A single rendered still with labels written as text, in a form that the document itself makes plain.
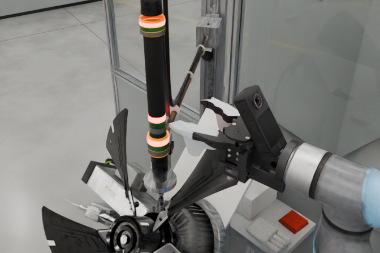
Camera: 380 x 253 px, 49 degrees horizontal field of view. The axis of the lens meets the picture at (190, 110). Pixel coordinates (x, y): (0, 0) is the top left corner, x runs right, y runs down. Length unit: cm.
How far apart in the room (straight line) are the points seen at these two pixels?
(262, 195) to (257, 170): 91
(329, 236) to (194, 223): 58
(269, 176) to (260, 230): 90
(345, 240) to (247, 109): 24
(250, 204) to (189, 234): 45
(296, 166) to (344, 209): 9
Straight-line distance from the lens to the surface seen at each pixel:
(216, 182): 96
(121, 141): 118
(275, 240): 157
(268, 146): 65
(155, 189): 88
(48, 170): 331
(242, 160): 68
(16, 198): 316
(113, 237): 112
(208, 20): 138
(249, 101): 63
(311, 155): 64
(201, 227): 121
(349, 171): 63
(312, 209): 170
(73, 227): 127
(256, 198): 158
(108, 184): 139
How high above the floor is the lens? 206
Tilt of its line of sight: 33 degrees down
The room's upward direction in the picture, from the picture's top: straight up
